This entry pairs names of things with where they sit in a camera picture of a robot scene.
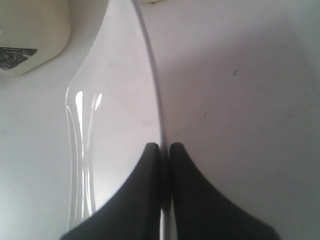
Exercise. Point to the cream bin with triangle mark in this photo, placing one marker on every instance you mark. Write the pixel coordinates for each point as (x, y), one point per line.
(32, 32)

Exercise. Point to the white rectangular plate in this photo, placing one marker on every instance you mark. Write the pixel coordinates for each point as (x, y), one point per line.
(113, 111)

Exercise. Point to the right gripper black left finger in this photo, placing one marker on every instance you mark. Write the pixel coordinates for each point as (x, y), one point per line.
(134, 212)

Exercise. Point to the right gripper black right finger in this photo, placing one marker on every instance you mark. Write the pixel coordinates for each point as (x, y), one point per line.
(202, 212)

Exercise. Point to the cream bin with square mark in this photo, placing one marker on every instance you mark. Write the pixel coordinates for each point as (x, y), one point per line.
(148, 1)

